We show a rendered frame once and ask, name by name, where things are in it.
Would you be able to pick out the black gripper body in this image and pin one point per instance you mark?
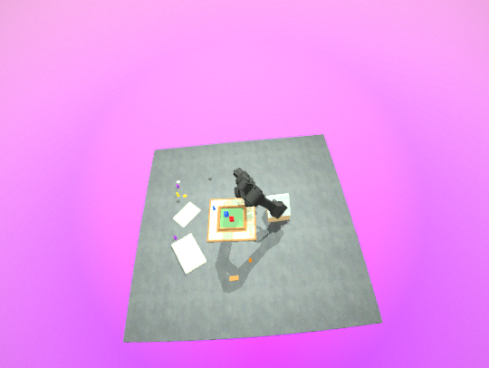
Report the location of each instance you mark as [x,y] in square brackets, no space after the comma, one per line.
[246,192]

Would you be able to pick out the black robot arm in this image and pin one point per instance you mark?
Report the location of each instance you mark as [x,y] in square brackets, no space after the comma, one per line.
[255,197]

